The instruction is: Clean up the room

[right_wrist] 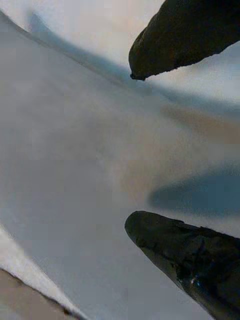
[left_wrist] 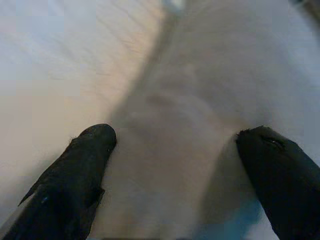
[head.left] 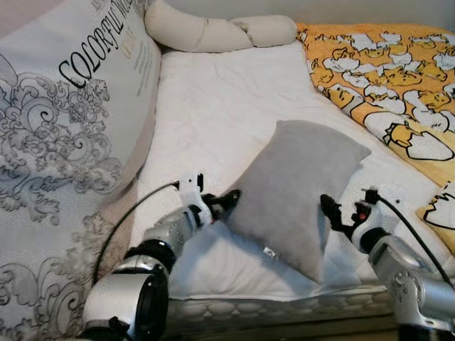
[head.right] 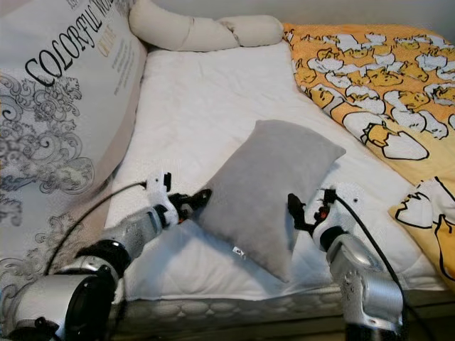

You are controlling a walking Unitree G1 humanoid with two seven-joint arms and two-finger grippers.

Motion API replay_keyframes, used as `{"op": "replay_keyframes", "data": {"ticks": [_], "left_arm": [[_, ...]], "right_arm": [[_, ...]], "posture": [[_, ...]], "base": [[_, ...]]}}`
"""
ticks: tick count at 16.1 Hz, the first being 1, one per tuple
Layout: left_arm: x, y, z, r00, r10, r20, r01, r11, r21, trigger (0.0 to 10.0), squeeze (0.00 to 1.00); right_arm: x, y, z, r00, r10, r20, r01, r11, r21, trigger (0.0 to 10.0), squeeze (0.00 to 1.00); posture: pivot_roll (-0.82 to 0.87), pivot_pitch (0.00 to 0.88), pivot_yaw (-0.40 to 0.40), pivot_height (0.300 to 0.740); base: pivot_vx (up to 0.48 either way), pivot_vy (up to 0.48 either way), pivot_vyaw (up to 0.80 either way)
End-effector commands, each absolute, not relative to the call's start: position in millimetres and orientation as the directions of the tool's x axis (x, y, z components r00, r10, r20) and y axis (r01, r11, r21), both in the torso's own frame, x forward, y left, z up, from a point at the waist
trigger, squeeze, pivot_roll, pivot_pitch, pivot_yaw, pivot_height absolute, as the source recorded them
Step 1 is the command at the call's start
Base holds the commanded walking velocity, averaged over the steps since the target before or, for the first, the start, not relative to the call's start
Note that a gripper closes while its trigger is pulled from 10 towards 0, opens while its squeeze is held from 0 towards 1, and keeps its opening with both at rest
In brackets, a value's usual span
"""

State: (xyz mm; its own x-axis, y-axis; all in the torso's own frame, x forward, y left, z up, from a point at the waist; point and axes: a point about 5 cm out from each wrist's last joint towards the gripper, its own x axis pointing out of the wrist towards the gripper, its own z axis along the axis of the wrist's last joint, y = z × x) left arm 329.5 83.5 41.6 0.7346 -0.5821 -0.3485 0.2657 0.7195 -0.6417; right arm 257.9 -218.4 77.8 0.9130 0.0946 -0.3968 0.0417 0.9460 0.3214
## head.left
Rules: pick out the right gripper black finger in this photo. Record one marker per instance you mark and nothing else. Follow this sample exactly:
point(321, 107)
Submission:
point(332, 212)

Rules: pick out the grey rectangular pillow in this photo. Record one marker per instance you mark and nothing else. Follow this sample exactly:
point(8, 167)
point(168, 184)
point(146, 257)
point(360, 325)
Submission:
point(291, 185)

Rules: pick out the yellow printed blanket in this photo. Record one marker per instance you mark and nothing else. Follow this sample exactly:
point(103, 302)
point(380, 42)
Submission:
point(384, 78)

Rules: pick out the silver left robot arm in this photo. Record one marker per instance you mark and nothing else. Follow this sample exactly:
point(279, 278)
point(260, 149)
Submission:
point(121, 302)

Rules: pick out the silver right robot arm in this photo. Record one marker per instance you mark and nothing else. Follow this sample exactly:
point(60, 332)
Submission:
point(412, 291)

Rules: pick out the grey quilted mattress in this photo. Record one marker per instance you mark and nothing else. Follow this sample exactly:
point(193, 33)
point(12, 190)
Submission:
point(249, 312)

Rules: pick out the large beige bolster pillow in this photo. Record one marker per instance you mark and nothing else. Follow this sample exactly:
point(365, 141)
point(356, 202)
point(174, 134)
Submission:
point(185, 32)

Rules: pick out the small beige bolster pillow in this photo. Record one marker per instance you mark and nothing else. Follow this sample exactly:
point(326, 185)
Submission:
point(270, 30)

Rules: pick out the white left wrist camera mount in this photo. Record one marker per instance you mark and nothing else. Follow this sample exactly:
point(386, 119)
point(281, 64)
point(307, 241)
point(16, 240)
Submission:
point(190, 190)

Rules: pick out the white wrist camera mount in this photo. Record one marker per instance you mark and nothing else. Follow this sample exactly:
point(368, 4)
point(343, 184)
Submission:
point(387, 206)
point(190, 190)

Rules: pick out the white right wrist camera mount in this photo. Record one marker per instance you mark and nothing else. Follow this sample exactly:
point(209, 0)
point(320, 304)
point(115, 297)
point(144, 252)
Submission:
point(387, 206)

